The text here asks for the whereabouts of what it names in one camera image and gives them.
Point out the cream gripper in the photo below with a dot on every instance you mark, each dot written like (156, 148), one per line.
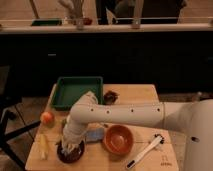
(68, 147)

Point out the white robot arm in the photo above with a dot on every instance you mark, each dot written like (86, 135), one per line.
(194, 119)

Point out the purple bowl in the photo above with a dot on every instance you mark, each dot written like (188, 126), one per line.
(74, 156)

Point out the orange bowl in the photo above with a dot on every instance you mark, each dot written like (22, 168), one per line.
(118, 140)

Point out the blue sponge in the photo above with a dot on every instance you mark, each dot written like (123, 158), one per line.
(94, 135)

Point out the yellow corn cob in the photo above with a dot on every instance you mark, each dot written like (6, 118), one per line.
(44, 149)

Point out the red apple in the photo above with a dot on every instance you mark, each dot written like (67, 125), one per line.
(47, 119)

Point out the green plastic tray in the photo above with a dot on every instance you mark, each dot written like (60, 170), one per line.
(69, 89)

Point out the dark small cup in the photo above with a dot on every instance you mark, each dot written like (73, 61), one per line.
(110, 97)

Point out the black chair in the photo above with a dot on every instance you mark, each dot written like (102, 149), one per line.
(6, 115)

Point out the white dish brush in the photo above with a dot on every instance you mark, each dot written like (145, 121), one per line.
(158, 139)

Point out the green tray in background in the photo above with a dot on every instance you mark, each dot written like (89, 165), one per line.
(46, 23)

